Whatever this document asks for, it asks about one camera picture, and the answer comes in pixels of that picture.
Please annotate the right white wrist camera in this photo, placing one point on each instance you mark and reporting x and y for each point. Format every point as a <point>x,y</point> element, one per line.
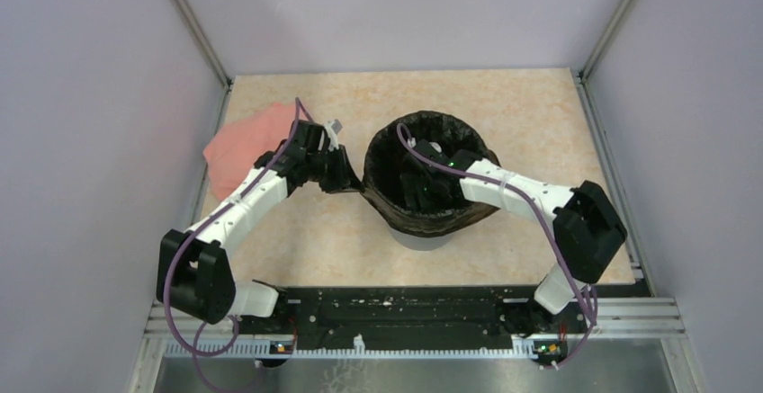
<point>433,149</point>

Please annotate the left aluminium corner post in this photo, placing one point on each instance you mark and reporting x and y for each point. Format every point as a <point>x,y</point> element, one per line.
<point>202,41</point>

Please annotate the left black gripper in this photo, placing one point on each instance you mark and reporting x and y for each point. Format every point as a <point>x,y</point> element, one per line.
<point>345,178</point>

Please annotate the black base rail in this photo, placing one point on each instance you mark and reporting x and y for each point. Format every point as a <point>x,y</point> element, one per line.
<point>413,318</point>

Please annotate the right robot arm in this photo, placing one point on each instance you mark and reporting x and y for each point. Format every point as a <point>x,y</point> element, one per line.
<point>580,223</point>

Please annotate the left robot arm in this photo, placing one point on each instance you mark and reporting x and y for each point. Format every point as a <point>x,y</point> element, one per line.
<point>194,274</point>

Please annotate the pink folded cloth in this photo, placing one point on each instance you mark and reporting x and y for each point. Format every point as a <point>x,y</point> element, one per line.
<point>234,149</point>

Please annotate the aluminium corner post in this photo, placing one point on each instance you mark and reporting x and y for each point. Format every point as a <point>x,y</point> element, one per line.
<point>613,26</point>
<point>202,41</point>

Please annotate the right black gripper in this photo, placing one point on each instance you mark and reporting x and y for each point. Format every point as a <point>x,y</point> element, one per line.
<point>412,185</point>

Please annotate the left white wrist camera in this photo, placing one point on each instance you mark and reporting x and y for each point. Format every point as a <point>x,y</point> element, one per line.
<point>332,128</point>

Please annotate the grey plastic trash bin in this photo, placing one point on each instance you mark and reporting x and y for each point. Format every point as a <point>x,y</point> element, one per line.
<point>421,244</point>

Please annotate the aluminium front frame rail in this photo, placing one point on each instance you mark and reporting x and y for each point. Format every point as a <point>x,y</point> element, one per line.
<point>617,318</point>

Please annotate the right aluminium corner post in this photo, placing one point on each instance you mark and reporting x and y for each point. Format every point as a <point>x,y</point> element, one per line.
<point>613,26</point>

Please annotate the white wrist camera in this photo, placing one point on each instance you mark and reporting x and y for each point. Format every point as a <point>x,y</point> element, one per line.
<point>433,149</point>
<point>332,128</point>

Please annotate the black plastic trash bag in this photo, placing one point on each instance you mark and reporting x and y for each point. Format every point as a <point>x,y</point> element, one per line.
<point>382,166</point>

